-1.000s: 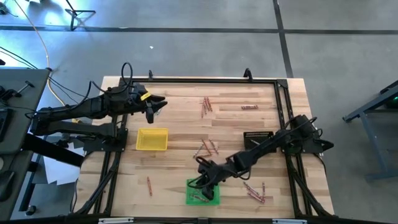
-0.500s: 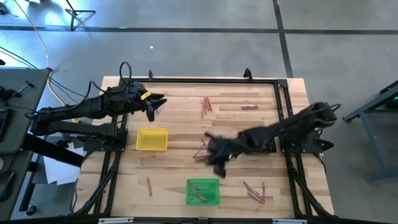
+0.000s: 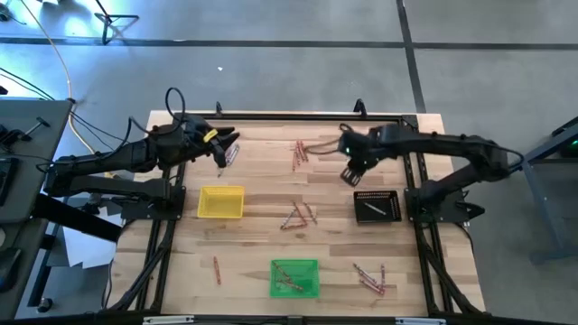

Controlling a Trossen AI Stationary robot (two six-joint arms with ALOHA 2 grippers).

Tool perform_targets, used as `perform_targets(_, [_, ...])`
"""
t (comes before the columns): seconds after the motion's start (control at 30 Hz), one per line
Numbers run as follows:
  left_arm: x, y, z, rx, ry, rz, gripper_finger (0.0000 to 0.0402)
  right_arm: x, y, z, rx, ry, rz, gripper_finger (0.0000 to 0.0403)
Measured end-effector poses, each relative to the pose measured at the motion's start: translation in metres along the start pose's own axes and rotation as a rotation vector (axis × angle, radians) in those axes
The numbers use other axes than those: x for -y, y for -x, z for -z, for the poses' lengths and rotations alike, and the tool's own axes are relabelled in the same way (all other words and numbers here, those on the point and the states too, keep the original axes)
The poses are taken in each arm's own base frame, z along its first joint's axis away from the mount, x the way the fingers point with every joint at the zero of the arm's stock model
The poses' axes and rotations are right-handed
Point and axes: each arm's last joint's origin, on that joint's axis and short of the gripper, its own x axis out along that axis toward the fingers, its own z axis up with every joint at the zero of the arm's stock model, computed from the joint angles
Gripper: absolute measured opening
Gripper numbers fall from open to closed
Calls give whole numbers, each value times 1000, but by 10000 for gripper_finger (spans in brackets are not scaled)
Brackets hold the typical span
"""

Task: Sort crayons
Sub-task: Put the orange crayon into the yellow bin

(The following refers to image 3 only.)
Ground black desk leg beam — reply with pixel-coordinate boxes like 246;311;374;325
30;192;124;244

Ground green slotted plastic basket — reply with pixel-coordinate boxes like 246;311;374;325
269;258;321;300

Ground grey metal table frame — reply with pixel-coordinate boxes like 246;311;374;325
496;116;578;265

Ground grey side desk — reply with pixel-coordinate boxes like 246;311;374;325
0;97;74;320

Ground black aluminium table frame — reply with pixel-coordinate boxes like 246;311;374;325
104;111;488;317

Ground red and white markers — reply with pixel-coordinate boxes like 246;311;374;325
275;278;305;293

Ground black device green light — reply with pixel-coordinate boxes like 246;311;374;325
558;137;578;159

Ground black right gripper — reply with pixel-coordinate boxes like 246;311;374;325
339;124;401;188

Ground silver bracket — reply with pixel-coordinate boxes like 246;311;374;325
142;315;196;325
395;317;448;325

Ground black front rail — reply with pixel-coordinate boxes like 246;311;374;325
0;310;578;325

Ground black computer mouse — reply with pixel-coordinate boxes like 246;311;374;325
0;246;23;293

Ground black slotted plastic basket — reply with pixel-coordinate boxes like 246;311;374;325
352;190;403;225

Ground white paper sheet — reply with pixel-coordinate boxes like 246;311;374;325
61;198;126;271

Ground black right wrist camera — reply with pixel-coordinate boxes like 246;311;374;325
339;130;362;159

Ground black floor cable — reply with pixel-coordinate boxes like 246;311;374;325
0;66;58;101
70;110;144;153

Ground yellow extension cable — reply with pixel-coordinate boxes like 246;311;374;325
17;0;98;157

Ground black keyboard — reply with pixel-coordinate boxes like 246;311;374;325
0;155;20;208

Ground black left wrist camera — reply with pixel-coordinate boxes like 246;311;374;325
183;114;211;136

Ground black tripod stand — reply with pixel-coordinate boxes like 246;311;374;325
93;0;140;46

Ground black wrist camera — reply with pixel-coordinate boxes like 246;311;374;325
183;114;211;136
339;130;362;159

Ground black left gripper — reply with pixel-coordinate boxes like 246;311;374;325
173;127;241;170

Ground yellow slotted plastic basket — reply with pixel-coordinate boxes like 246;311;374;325
197;185;246;220

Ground black hand tool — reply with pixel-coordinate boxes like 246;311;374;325
0;116;51;146

